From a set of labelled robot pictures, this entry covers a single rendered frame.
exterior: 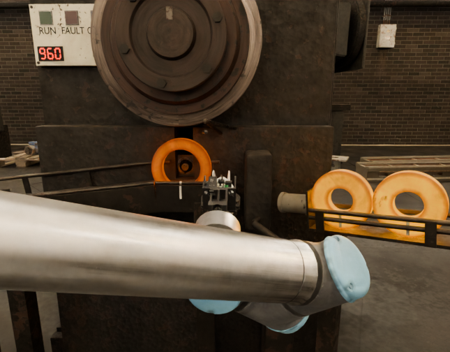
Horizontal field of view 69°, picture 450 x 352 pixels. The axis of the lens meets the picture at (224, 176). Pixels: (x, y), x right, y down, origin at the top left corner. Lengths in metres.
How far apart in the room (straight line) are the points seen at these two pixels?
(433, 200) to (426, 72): 7.32
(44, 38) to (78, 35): 0.11
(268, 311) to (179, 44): 0.64
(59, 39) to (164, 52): 0.44
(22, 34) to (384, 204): 7.93
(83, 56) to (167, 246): 0.92
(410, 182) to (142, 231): 0.65
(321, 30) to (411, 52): 6.86
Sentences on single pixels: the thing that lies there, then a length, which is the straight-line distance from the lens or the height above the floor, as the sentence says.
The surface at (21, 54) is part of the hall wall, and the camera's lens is 8.30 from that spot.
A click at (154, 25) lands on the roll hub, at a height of 1.13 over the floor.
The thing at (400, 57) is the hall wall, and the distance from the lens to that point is 7.89.
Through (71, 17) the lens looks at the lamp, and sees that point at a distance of 1.22.
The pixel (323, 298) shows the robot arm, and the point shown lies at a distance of 0.49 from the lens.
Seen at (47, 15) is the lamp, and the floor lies 1.21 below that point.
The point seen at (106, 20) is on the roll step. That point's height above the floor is 1.16.
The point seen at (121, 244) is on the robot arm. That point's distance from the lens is 0.33.
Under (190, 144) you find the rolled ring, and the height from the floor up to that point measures 0.82.
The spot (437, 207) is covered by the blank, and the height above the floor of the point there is 0.73.
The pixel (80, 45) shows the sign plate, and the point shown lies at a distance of 1.20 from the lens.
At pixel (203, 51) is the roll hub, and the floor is 1.07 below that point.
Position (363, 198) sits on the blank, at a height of 0.72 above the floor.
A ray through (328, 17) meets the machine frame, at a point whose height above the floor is 1.20.
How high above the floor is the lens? 0.96
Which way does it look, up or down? 13 degrees down
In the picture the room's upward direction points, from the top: straight up
